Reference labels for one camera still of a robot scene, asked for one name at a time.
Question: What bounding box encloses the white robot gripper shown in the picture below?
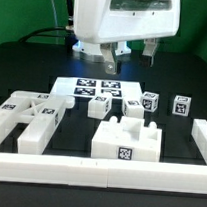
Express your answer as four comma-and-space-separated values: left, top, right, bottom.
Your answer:
73, 0, 181, 74

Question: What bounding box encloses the white chair seat part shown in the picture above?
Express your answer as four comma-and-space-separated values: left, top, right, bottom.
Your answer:
91, 116, 162, 162

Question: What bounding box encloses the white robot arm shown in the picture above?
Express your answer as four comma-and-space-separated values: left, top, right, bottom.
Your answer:
73, 0, 181, 74

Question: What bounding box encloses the small white tagged cube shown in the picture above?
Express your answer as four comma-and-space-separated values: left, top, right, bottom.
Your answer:
141, 91, 159, 112
172, 96, 191, 116

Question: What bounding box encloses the black cable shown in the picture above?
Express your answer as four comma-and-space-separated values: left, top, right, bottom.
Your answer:
17, 0, 80, 47

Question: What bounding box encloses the white marker base plate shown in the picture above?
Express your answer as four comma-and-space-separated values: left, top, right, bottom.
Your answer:
50, 77, 142, 100

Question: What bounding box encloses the white chair back frame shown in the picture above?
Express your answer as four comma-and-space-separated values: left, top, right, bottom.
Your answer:
0, 91, 75, 155

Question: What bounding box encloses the white right obstacle wall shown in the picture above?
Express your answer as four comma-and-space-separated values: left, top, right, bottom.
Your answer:
192, 119, 207, 164

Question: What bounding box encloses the white obstacle wall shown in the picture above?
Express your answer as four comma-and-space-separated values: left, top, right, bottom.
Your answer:
0, 152, 207, 194
192, 119, 207, 164

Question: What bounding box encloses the white front obstacle wall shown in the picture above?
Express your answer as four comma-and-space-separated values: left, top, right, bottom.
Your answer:
0, 152, 207, 194

